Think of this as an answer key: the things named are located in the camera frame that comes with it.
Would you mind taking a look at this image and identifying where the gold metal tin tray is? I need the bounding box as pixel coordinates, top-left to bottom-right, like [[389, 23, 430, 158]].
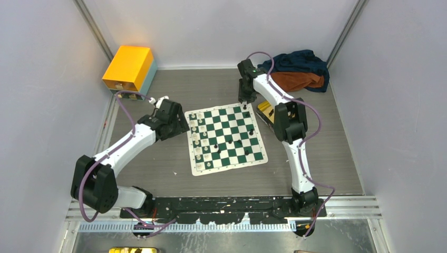
[[256, 101, 275, 133]]

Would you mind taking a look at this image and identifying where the green white chess mat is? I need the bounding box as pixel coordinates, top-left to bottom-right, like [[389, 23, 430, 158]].
[[184, 103, 268, 177]]

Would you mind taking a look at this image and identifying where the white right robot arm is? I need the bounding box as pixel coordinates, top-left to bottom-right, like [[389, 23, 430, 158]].
[[237, 59, 318, 217]]

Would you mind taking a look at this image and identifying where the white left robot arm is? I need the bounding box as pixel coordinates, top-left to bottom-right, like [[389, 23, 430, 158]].
[[71, 96, 189, 218]]

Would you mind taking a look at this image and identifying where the orange brown cloth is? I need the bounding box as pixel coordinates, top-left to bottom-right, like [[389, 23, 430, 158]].
[[270, 72, 325, 92]]

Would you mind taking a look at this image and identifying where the yellow teal drawer box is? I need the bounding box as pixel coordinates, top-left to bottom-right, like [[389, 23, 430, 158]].
[[102, 45, 158, 101]]

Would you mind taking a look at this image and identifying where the dark blue cloth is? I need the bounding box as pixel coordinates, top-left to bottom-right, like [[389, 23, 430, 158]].
[[257, 50, 329, 93]]

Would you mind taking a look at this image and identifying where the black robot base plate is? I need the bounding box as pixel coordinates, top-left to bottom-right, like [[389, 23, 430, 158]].
[[131, 196, 323, 225]]

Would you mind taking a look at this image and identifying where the aluminium wall rail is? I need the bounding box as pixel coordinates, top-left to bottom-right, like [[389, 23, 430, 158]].
[[73, 0, 114, 62], [327, 0, 368, 68]]

